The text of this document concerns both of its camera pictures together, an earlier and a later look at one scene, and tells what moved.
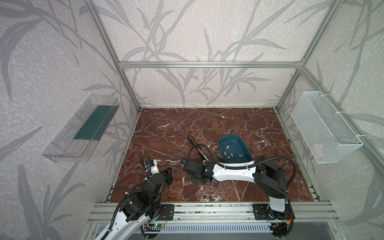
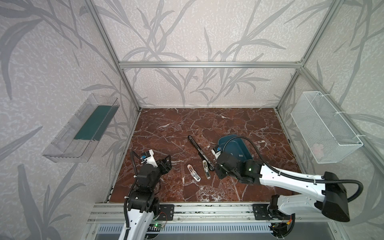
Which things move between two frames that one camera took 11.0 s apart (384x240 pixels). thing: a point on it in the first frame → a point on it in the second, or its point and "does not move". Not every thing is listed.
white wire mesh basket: [328, 137] does not move
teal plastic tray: [233, 149] does not move
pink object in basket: [318, 150] does not move
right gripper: [186, 163] → [220, 163]
